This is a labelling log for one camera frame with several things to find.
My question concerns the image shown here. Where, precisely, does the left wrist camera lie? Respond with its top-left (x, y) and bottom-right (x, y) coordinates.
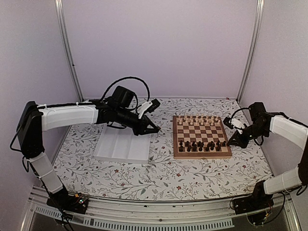
top-left (137, 99), bottom-right (160, 119)

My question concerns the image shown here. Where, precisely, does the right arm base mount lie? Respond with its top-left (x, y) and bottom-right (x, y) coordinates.
top-left (229, 196), bottom-right (274, 226)

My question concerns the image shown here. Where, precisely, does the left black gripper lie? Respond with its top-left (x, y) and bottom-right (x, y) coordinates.
top-left (115, 107), bottom-right (159, 136)

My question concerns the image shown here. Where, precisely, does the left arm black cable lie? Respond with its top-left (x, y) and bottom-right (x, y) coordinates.
top-left (101, 76), bottom-right (150, 106)

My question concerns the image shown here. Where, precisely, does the aluminium front rail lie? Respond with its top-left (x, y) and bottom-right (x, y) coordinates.
top-left (21, 187), bottom-right (302, 231)

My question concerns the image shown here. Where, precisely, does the dark chess rook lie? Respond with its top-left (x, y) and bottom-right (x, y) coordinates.
top-left (205, 143), bottom-right (211, 152)

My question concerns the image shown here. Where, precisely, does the wooden chess board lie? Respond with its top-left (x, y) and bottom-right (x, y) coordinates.
top-left (173, 115), bottom-right (232, 159)

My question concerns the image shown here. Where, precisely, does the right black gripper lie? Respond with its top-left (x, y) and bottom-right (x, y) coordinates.
top-left (229, 123), bottom-right (268, 149)

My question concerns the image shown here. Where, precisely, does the floral table cloth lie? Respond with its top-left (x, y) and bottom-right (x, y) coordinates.
top-left (53, 99), bottom-right (272, 201)

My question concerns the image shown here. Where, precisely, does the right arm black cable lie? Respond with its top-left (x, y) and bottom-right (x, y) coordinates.
top-left (230, 107), bottom-right (251, 123)

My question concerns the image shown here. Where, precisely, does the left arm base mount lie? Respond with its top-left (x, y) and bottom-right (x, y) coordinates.
top-left (47, 192), bottom-right (89, 214)

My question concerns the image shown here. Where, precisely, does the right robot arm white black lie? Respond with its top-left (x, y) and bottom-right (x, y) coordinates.
top-left (223, 102), bottom-right (308, 210)

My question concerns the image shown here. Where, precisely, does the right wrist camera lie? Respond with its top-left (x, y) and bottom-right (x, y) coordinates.
top-left (223, 117), bottom-right (246, 130)

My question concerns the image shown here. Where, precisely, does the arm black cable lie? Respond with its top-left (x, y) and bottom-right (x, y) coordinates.
top-left (230, 107), bottom-right (251, 123)
top-left (101, 76), bottom-right (150, 106)

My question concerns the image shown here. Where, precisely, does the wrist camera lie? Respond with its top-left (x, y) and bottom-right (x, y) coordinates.
top-left (137, 99), bottom-right (160, 119)
top-left (223, 117), bottom-right (246, 130)

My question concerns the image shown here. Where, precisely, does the white plastic tray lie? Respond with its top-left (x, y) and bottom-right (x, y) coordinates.
top-left (93, 126), bottom-right (151, 164)

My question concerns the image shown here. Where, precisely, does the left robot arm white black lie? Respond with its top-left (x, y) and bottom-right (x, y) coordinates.
top-left (13, 86), bottom-right (160, 209)

